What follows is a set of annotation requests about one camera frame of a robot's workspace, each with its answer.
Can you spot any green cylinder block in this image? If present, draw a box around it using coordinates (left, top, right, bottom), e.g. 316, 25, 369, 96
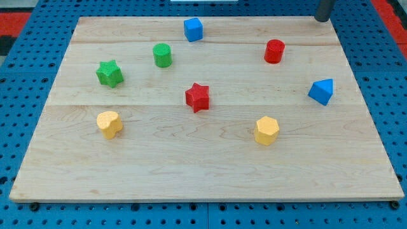
153, 43, 172, 68

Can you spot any yellow heart block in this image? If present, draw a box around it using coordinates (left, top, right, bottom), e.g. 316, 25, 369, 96
96, 111, 123, 139

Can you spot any red cylinder block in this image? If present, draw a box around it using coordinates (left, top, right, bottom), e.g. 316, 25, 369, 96
264, 39, 286, 64

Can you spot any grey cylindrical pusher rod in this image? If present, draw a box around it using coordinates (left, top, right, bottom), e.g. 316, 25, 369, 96
314, 0, 336, 22

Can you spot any blue triangular prism block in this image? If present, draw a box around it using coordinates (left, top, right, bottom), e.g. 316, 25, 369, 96
308, 78, 333, 106

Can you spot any wooden board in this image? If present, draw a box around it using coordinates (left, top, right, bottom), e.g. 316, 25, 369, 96
10, 17, 404, 203

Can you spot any blue cube block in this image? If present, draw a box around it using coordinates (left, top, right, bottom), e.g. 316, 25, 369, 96
184, 18, 204, 42

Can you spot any red star block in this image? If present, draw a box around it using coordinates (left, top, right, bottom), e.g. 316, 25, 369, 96
185, 83, 210, 113

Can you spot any green star block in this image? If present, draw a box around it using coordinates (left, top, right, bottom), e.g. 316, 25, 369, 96
96, 60, 124, 88

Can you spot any yellow hexagon block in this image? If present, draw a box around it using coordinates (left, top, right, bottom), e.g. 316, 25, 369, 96
254, 116, 280, 146

